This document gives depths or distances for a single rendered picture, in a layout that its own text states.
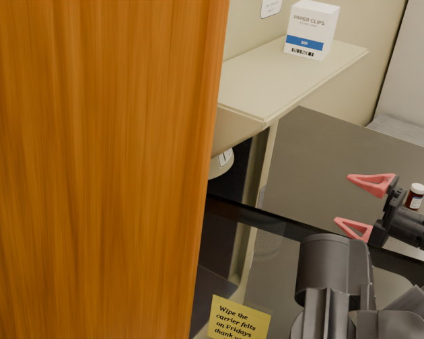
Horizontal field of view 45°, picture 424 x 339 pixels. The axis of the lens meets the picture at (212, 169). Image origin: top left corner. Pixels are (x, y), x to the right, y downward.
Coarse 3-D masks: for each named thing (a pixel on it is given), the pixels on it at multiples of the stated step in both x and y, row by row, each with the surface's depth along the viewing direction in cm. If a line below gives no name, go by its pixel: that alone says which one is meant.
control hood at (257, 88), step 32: (224, 64) 60; (256, 64) 61; (288, 64) 63; (320, 64) 64; (352, 64) 67; (224, 96) 52; (256, 96) 53; (288, 96) 54; (224, 128) 51; (256, 128) 49
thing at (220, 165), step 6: (228, 150) 78; (222, 156) 76; (228, 156) 78; (210, 162) 74; (216, 162) 75; (222, 162) 76; (228, 162) 78; (210, 168) 74; (216, 168) 75; (222, 168) 76; (228, 168) 77; (210, 174) 75; (216, 174) 75
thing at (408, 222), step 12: (396, 204) 86; (384, 216) 91; (396, 216) 88; (408, 216) 88; (420, 216) 88; (396, 228) 88; (408, 228) 87; (420, 228) 86; (384, 240) 90; (408, 240) 88; (420, 240) 87
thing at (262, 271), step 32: (224, 224) 59; (256, 224) 57; (288, 224) 55; (224, 256) 61; (256, 256) 59; (288, 256) 57; (384, 256) 53; (224, 288) 63; (256, 288) 61; (288, 288) 59; (384, 288) 54; (192, 320) 68; (288, 320) 62; (352, 320) 58
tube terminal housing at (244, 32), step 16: (240, 0) 59; (256, 0) 63; (288, 0) 71; (240, 16) 61; (256, 16) 64; (272, 16) 68; (288, 16) 73; (240, 32) 62; (256, 32) 66; (272, 32) 70; (224, 48) 60; (240, 48) 64; (272, 128) 84; (256, 144) 88; (272, 144) 86; (256, 160) 90; (256, 176) 91; (256, 192) 93
